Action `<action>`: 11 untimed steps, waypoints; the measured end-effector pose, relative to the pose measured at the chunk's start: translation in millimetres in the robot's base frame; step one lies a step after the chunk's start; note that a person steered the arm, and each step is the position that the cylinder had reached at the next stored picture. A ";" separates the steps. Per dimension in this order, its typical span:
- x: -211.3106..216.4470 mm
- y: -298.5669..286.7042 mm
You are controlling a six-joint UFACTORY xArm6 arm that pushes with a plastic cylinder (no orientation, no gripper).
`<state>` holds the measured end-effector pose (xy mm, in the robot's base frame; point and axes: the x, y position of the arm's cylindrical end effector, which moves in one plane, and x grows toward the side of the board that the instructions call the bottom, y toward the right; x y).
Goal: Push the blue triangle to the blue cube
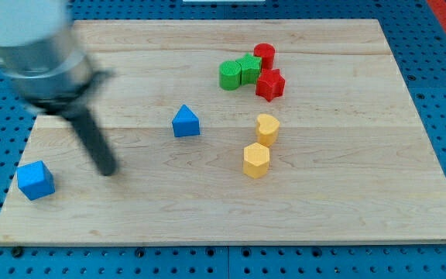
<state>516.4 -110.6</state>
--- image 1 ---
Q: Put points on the red cylinder block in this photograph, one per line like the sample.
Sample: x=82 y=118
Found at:
x=266 y=52

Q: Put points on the yellow hexagon block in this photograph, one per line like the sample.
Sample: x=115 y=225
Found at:
x=256 y=159

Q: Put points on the yellow heart block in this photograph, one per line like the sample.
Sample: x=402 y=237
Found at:
x=267 y=129

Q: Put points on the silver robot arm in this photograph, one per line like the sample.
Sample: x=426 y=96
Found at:
x=52 y=71

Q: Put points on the wooden board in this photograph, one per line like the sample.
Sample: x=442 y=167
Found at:
x=352 y=163

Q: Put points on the blue cube block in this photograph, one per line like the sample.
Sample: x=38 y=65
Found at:
x=35 y=180

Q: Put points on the green cylinder block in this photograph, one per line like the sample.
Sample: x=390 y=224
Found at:
x=230 y=75

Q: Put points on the green star block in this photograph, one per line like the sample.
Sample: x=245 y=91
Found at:
x=250 y=68

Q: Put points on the black pusher rod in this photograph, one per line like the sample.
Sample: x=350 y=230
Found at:
x=93 y=140

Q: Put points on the red star block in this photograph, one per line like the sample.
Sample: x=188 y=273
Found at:
x=270 y=84

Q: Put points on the blue triangle block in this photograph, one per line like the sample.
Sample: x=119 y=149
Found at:
x=185 y=123

